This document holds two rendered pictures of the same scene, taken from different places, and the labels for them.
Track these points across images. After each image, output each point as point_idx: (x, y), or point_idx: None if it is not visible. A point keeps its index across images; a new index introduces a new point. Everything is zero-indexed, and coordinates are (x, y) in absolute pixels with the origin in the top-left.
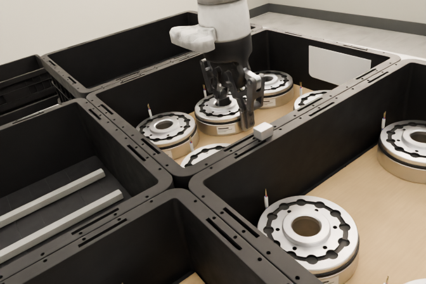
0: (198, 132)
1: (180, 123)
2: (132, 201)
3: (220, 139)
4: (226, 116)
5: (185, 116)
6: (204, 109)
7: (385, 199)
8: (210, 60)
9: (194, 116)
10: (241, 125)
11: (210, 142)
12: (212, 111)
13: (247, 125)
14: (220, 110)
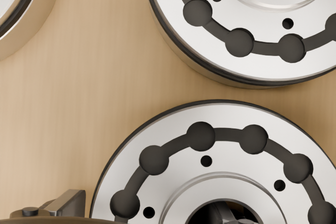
0: (225, 89)
1: (240, 7)
2: None
3: (126, 116)
4: (123, 171)
5: (272, 56)
6: (259, 154)
7: None
8: (32, 217)
9: (333, 152)
10: (79, 192)
11: (136, 78)
12: (211, 163)
13: (47, 203)
14: (183, 187)
